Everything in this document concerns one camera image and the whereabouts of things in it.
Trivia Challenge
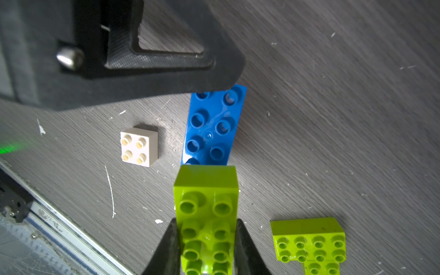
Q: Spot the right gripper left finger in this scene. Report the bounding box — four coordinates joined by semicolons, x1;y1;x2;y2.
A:
142;218;181;275

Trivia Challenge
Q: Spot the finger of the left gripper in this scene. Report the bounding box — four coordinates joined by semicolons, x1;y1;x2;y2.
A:
72;1;245;103

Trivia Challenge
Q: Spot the white lego brick left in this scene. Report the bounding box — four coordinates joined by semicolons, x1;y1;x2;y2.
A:
120;127;158;167

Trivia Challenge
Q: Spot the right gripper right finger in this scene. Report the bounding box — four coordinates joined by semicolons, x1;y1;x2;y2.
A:
234;219;271;275

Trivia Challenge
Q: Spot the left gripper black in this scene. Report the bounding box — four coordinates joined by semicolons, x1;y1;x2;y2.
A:
1;1;103;110

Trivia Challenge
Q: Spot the dark blue lego brick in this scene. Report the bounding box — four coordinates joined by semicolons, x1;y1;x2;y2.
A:
181;85;248;166

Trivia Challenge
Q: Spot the green L-shaped lego brick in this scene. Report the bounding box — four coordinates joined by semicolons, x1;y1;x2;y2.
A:
270;217;347;275

